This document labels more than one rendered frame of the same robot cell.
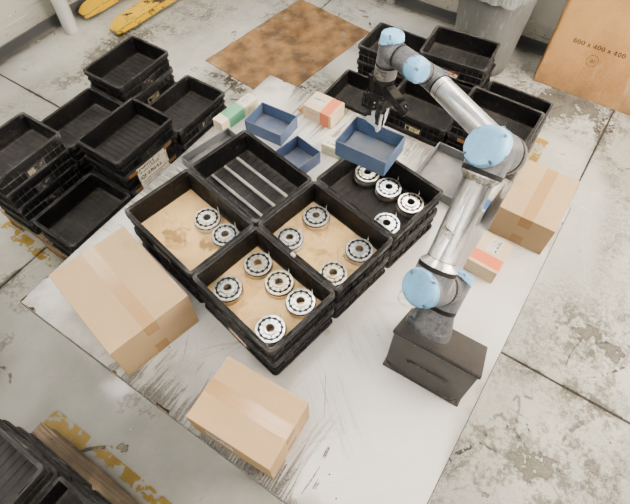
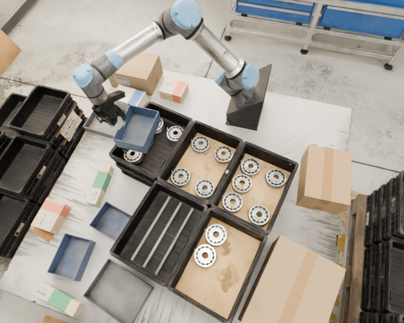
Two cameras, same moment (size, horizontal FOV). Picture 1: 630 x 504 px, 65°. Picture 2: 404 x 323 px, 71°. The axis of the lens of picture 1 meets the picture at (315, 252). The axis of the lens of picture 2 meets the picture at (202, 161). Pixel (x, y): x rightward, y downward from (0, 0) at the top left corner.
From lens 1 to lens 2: 1.30 m
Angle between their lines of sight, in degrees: 45
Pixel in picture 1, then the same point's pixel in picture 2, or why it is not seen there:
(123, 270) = (281, 296)
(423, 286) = (252, 71)
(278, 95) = (28, 267)
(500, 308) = (202, 85)
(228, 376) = (316, 190)
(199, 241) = (224, 256)
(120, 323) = (322, 273)
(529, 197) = (136, 66)
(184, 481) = not seen: hidden behind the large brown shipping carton
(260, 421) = (331, 164)
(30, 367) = not seen: outside the picture
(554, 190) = not seen: hidden behind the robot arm
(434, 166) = (103, 129)
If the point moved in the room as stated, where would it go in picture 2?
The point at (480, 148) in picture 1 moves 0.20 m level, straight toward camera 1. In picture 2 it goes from (191, 15) to (240, 18)
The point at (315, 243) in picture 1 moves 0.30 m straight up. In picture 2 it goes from (201, 173) to (197, 145)
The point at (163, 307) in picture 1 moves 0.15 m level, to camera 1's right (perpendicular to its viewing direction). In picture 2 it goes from (296, 247) to (282, 216)
